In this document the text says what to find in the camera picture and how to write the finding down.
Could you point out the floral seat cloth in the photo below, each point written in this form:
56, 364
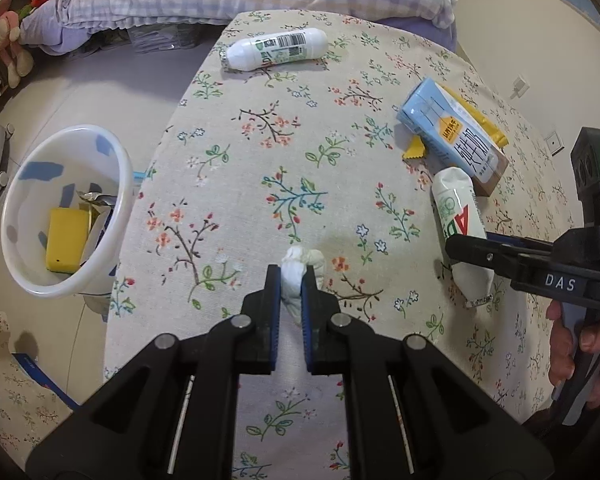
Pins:
5, 395

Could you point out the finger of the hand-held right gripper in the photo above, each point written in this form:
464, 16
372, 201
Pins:
510, 238
480, 255

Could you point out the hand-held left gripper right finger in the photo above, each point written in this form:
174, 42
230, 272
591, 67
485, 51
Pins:
306, 310

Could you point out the white plastic basin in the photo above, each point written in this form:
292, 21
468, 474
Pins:
35, 150

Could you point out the white snack bag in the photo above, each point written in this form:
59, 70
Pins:
97, 199

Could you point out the yellow green sponge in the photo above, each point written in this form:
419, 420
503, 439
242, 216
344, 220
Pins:
66, 240

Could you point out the white bottle with green label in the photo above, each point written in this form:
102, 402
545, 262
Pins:
455, 210

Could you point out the blue milk carton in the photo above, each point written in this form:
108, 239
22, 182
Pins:
450, 130

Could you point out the yellow zigzag-edged snack wrapper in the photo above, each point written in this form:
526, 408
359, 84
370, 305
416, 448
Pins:
482, 119

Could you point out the blue box on floor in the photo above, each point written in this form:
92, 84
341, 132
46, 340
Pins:
35, 367

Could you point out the floral tablecloth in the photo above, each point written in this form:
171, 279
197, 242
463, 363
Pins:
280, 160

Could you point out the pink plush monkey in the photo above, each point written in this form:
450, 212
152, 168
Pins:
7, 35

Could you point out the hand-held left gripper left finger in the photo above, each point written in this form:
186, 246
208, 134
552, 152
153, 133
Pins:
276, 300

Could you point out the white tissue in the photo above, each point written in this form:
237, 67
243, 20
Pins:
292, 270

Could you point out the white bottle with barcode label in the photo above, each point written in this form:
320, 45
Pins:
275, 47

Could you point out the white wall socket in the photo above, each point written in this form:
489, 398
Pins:
555, 144
520, 85

